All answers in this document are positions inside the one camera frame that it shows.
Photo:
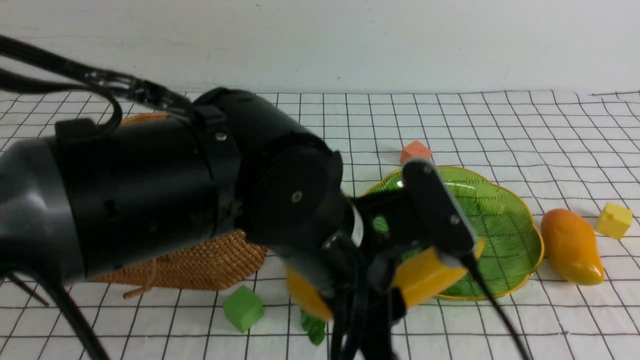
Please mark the orange yellow mango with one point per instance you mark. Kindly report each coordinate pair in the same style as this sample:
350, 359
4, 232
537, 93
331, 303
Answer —
571, 247

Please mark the yellow banana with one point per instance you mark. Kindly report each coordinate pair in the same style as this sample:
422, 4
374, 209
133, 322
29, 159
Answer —
418, 279

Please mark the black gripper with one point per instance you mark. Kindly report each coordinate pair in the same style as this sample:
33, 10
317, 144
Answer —
387, 225

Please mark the yellow foam cube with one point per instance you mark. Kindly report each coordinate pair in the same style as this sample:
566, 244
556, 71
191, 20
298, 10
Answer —
614, 221

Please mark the orange carrot with leaves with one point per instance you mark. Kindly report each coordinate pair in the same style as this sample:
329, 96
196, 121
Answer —
314, 327

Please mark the woven wicker basket lid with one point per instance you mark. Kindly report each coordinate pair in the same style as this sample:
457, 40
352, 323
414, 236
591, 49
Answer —
146, 117

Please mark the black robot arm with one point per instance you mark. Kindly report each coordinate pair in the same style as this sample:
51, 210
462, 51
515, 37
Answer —
93, 199

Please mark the orange foam cube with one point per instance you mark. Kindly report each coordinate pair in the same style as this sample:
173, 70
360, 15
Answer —
415, 149

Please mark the green glass leaf plate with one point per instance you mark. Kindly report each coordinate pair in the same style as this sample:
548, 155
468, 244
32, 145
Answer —
511, 246

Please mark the woven wicker basket green lining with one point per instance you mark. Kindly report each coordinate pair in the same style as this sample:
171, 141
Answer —
215, 265

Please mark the green foam cube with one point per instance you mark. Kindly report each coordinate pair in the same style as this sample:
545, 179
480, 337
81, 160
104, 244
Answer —
243, 309

